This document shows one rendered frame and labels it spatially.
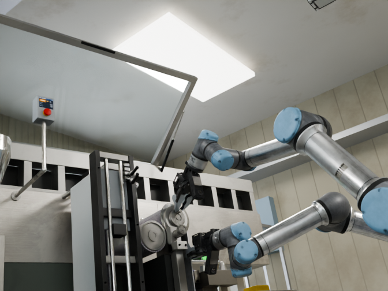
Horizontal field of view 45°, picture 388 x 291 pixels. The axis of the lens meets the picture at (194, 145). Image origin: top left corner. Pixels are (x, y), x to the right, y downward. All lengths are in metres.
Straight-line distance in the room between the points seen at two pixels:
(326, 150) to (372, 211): 0.24
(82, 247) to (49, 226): 0.23
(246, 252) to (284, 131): 0.42
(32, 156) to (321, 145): 1.27
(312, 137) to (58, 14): 2.52
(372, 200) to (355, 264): 3.44
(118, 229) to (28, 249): 0.48
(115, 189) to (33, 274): 0.50
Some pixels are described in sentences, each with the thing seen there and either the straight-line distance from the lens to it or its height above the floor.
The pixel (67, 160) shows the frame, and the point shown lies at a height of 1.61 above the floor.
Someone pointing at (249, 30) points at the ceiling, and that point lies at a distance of 3.98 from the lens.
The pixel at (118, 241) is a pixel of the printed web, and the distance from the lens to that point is 2.02.
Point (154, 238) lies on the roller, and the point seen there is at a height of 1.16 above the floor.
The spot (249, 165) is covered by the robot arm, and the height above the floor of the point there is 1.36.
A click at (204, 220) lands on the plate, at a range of 2.56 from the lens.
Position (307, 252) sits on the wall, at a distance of 4.91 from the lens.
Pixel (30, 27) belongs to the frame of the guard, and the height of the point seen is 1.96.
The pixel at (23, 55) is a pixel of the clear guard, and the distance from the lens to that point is 2.04.
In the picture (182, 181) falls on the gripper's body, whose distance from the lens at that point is 1.92.
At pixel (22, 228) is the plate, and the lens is 2.05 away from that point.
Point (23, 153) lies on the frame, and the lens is 2.16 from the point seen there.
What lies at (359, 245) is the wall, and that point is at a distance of 4.72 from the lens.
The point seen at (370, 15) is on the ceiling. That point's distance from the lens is 4.28.
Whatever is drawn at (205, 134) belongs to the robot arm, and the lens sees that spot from 1.85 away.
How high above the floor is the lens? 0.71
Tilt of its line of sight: 24 degrees up
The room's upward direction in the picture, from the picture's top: 9 degrees counter-clockwise
